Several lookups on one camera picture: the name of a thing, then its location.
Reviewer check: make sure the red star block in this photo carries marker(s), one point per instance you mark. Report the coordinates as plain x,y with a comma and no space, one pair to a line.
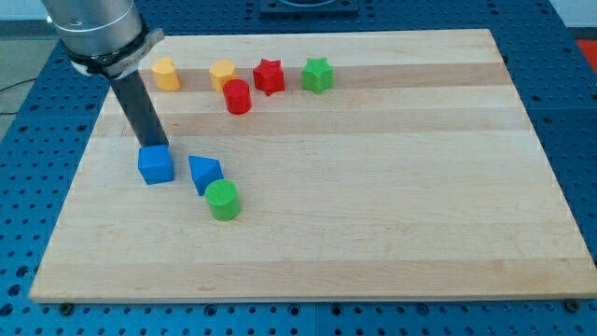
269,76

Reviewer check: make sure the red cylinder block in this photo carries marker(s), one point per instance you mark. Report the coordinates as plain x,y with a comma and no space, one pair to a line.
237,96

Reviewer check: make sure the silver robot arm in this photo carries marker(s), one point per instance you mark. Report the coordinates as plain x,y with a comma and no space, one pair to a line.
104,37

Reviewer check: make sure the green cylinder block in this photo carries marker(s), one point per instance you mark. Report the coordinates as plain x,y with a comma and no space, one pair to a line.
223,200

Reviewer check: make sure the black pusher rod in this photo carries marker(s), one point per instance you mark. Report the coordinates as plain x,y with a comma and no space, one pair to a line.
138,109

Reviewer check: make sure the wooden board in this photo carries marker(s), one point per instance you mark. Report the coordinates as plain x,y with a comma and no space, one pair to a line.
417,176

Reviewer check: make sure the blue cube block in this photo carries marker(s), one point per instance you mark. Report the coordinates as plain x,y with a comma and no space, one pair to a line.
155,164

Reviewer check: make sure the blue triangle block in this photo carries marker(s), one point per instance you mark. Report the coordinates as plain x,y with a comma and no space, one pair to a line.
204,171

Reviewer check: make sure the yellow hexagon block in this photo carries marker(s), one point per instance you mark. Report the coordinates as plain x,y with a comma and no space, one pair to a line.
221,72

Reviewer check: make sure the yellow heart block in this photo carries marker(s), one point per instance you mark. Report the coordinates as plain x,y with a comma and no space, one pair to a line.
165,75

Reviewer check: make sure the green star block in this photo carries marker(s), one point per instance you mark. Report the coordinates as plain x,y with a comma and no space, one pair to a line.
317,75

